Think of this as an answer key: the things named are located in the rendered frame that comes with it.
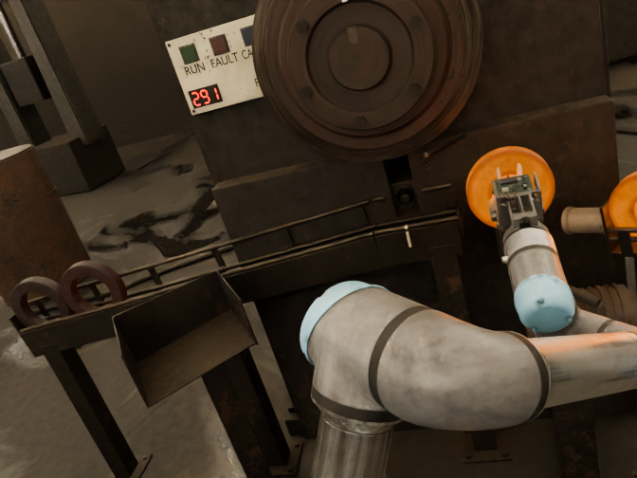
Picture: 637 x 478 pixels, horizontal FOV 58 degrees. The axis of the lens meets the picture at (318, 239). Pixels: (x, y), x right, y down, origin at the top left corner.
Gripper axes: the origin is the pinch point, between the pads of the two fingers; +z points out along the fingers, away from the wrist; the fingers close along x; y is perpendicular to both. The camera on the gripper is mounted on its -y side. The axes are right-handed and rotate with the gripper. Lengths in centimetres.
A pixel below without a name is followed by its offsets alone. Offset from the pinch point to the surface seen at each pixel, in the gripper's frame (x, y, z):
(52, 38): 374, -67, 442
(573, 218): -12.8, -18.4, 6.5
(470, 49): 2.5, 16.7, 21.5
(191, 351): 74, -24, -12
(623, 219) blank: -21.0, -16.4, 1.8
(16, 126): 458, -137, 421
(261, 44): 44, 27, 25
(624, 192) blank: -21.3, -10.5, 3.2
